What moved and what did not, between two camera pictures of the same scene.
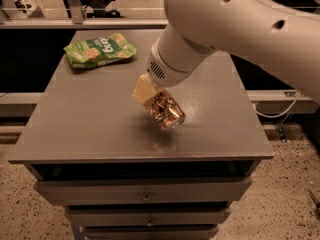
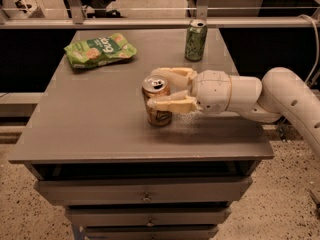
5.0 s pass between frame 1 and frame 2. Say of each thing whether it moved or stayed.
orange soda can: moved
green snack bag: stayed
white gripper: moved
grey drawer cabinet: stayed
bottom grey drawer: stayed
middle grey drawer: stayed
